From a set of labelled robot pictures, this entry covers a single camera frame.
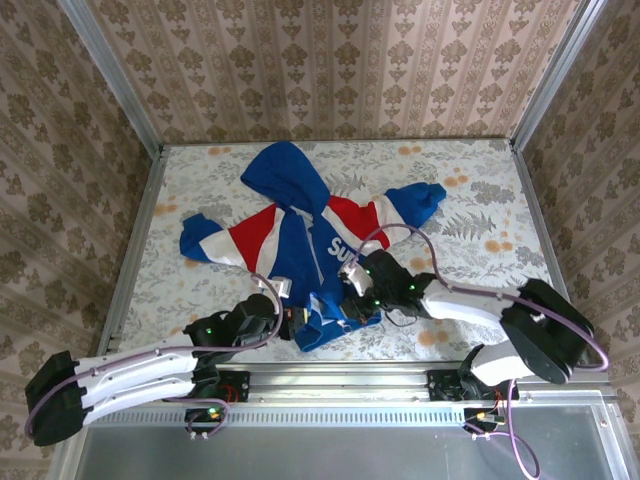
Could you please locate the aluminium table side rail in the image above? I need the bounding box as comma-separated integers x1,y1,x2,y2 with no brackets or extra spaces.
508,139,592,365
97,144,168,354

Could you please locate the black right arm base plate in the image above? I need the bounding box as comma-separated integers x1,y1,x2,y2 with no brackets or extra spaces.
427,369,521,404

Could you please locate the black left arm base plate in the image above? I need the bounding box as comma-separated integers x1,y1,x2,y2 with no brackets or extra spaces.
198,370,251,404

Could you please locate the aluminium mounting rail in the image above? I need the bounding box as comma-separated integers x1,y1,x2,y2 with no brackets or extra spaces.
219,363,609,404

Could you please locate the aluminium frame post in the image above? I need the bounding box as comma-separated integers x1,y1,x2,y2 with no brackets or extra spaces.
510,0,607,149
55,0,165,155

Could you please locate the blue red white zip jacket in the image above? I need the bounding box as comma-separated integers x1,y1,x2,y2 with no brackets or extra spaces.
179,141,447,354

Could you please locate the slotted grey cable duct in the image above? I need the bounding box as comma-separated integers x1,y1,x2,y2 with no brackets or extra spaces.
87,403,501,427

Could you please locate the grey metal sheet panel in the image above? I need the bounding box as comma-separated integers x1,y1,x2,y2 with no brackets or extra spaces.
47,402,632,480

